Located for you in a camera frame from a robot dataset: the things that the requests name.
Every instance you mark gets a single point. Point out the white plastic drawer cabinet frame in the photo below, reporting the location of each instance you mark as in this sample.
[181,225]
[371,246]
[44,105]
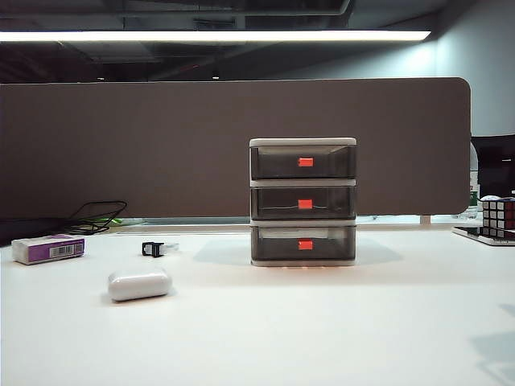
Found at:
[301,141]

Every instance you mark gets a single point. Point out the white earphone case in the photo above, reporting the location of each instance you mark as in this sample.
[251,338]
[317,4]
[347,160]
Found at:
[138,283]

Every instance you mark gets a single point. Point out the brown desk partition panel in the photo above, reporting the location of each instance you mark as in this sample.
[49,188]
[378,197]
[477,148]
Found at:
[161,153]

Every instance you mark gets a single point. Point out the small black plastic clip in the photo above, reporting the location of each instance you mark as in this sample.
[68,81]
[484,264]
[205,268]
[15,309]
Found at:
[151,249]

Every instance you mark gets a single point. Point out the round ceiling spotlight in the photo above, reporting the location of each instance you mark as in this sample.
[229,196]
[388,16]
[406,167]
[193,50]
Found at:
[215,74]

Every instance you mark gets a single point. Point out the long ceiling light strip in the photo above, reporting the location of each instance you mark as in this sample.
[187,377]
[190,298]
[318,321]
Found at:
[201,36]

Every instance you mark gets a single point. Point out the white flat tray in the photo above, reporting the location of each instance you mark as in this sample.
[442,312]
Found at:
[466,232]

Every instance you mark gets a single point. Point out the purple and white small box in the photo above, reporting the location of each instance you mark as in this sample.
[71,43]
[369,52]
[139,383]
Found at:
[40,249]

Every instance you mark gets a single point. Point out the black monitor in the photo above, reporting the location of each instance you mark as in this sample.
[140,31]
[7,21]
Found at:
[495,169]

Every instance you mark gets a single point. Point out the Rubik's cube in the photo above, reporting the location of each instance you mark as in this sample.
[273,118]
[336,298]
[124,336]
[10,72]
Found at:
[499,217]

